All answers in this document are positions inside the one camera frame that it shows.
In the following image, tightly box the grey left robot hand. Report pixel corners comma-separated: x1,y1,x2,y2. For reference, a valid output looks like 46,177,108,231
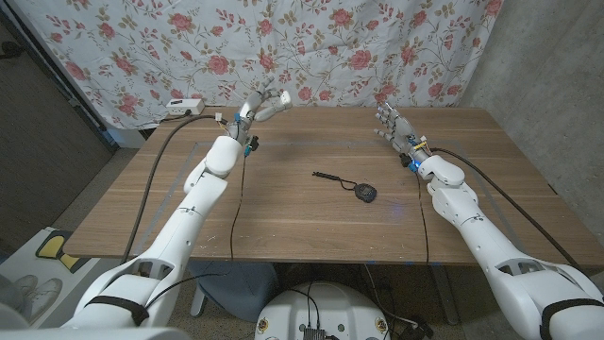
226,75,284,145

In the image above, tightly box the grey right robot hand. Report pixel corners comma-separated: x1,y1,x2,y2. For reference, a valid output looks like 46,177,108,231
375,101,431,162

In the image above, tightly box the white power strip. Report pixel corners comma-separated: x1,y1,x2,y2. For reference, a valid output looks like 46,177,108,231
165,97,206,117

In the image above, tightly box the floral backdrop cloth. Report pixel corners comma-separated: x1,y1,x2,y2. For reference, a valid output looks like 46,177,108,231
11,0,505,131

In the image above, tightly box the grey table leg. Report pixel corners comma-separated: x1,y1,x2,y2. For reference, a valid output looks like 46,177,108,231
431,264,460,326

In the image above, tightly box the blue-grey chair under table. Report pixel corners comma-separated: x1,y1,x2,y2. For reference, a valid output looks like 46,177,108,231
186,260,279,323

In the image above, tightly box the white robot torso base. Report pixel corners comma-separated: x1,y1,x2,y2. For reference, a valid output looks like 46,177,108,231
254,281,392,340

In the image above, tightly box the white table leg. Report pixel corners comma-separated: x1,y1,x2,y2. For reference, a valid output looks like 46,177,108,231
190,282,209,316

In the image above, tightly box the black power adapter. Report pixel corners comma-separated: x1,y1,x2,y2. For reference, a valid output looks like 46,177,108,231
399,320,435,340

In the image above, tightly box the yellow and black floor pedal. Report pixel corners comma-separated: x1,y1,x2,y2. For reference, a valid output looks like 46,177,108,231
36,229,93,274

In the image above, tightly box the white robot head edge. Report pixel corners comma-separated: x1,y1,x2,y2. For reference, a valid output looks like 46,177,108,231
0,326,193,340

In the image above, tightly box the white shoe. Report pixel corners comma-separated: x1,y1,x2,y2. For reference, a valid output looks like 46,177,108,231
0,274,39,327
21,277,63,325

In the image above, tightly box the black timer with lanyard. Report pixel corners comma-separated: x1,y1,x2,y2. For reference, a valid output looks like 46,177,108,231
311,170,378,204

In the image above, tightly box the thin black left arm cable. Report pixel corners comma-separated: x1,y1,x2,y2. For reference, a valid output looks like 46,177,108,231
143,154,247,311

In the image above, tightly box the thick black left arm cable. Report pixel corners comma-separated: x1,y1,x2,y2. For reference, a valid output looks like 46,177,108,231
120,114,227,265

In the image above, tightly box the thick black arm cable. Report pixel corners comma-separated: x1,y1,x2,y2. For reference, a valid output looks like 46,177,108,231
120,114,227,265
430,145,584,273

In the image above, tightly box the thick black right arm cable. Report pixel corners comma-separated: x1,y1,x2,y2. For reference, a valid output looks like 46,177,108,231
430,145,584,273

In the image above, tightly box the black door frame strip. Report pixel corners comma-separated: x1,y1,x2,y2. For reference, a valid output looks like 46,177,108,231
0,5,119,153

